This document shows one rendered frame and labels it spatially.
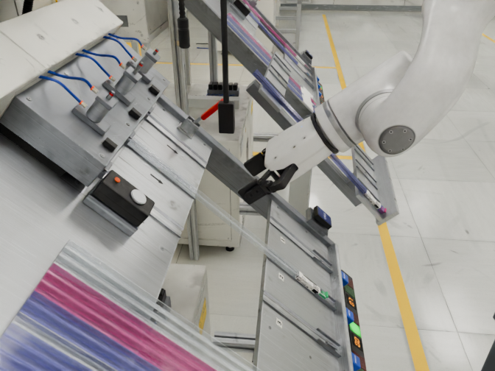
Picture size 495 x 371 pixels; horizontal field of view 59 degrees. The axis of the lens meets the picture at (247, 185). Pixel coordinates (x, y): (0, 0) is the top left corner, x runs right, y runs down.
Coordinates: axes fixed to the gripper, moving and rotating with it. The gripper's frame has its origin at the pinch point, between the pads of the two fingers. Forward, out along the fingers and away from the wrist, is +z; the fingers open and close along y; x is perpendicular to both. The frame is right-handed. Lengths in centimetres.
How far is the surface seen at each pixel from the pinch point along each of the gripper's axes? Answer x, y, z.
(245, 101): 21, -140, 36
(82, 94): -28.0, 7.0, 7.7
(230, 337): 50, -24, 50
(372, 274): 109, -90, 25
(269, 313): 16.4, 13.7, 7.2
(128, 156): -16.5, 3.2, 12.0
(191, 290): 21.0, -11.8, 36.3
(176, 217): -4.9, 8.4, 10.3
